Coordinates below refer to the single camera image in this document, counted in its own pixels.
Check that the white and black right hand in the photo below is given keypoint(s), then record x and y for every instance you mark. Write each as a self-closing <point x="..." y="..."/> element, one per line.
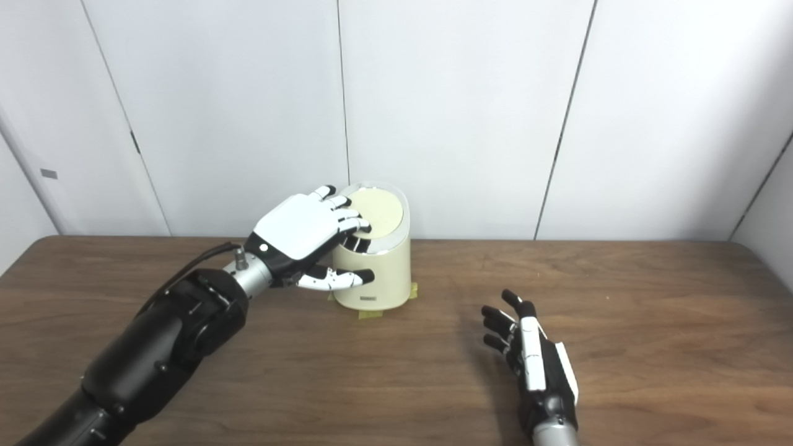
<point x="539" y="378"/>

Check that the white and black left hand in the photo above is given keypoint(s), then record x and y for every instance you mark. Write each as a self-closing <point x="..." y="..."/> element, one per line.
<point x="297" y="223"/>

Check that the cream-colored lidded bin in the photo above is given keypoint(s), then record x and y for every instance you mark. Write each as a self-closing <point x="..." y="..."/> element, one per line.
<point x="387" y="272"/>

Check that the grey wall tag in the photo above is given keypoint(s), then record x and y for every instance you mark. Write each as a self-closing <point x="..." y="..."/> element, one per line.
<point x="49" y="173"/>

